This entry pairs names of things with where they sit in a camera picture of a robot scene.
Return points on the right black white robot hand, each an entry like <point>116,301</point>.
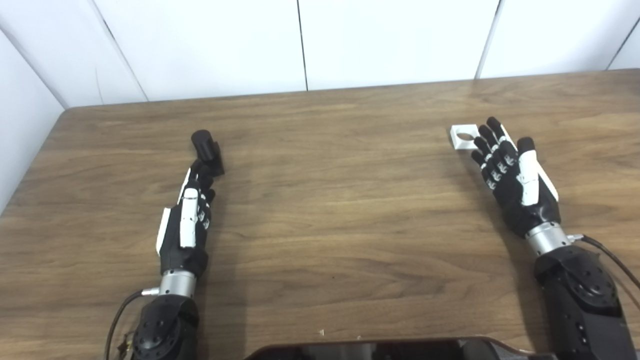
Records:
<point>515,200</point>

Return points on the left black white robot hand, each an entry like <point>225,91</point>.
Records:
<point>186,245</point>

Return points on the white square piece with hole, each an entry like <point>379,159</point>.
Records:
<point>456,135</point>

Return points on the black peg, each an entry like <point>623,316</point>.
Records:
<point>202,142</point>

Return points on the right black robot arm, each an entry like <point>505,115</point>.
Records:
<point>585,300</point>

